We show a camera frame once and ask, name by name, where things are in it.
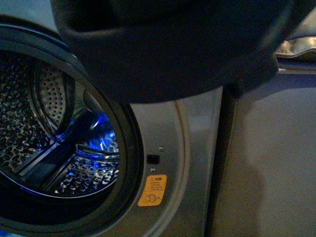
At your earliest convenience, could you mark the dark navy garment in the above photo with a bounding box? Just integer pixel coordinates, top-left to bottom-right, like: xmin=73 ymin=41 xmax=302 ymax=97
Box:
xmin=49 ymin=0 xmax=316 ymax=104

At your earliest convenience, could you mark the grey front-load washing machine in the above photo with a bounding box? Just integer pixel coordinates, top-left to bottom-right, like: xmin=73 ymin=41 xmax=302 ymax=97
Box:
xmin=0 ymin=0 xmax=224 ymax=237

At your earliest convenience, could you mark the orange warning sticker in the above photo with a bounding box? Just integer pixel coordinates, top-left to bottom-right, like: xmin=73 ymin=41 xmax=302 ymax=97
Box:
xmin=138 ymin=174 xmax=167 ymax=207

